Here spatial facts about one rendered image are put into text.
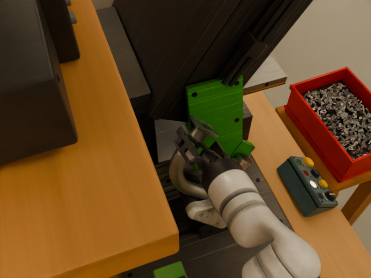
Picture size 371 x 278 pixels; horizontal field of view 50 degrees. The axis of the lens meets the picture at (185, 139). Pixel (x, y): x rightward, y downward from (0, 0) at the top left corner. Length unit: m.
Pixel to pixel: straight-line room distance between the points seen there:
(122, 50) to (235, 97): 0.26
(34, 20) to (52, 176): 0.12
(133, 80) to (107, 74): 0.42
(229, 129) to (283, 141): 0.35
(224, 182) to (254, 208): 0.07
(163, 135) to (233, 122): 0.35
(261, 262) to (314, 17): 2.74
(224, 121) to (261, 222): 0.30
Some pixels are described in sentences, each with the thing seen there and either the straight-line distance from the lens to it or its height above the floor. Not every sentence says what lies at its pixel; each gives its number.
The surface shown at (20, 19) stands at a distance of 0.31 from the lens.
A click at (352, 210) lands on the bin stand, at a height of 0.50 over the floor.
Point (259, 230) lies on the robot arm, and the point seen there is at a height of 1.27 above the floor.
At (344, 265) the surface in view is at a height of 0.90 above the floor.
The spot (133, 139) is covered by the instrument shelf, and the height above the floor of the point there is 1.54.
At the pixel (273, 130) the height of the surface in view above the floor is 0.90.
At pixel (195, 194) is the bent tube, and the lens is 0.86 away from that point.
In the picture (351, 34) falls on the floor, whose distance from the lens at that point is 3.11.
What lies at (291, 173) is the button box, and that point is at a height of 0.94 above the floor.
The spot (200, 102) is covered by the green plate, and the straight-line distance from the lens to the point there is 0.76.
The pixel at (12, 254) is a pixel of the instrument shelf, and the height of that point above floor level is 1.54.
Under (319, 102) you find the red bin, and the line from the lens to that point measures 1.30.
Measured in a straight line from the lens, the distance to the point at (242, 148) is 0.87.
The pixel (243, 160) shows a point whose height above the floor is 1.10.
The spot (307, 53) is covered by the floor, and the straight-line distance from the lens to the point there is 2.85.
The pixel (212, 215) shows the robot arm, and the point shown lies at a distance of 0.67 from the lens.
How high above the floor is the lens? 1.80
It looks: 54 degrees down
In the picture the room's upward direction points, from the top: straight up
